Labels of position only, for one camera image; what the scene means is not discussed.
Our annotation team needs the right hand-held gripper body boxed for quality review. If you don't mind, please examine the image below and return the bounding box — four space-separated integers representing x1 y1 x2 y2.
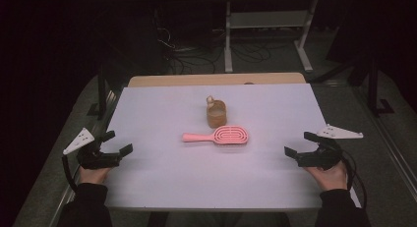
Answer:
296 123 364 172

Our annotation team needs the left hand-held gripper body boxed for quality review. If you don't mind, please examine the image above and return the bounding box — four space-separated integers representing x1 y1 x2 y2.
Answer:
62 127 121 171

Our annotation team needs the pink hairbrush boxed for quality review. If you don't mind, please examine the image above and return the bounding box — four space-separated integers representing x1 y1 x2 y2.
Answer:
181 125 250 146

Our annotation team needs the brown cup with figure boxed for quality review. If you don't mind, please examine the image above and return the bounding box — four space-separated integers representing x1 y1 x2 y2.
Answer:
205 94 228 130

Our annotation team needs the person's left hand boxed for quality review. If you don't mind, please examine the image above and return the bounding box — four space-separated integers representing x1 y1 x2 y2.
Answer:
78 165 111 186

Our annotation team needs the person's right hand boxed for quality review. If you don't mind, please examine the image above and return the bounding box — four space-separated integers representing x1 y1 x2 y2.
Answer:
303 160 348 193

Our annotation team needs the black metal stand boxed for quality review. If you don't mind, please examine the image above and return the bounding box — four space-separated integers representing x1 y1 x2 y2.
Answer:
366 54 396 117
86 61 110 121

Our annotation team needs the white table mat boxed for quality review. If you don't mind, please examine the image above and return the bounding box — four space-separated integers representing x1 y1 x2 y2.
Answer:
103 83 362 211

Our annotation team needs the wooden table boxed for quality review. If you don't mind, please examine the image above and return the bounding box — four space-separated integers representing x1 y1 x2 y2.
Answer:
127 72 307 88

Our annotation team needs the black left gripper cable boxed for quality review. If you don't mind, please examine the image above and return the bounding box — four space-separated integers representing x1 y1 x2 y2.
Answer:
61 153 79 193

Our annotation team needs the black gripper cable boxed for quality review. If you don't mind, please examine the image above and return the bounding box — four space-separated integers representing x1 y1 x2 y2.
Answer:
61 153 79 193
340 150 368 210

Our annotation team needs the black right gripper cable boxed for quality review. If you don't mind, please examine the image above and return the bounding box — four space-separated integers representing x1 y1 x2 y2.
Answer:
340 150 368 210

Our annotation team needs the tangle of floor cables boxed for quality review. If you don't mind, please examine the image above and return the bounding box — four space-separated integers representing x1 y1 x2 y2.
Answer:
152 9 218 76

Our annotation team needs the white metal frame stand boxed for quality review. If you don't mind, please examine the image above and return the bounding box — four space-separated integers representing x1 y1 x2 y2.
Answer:
223 0 320 74

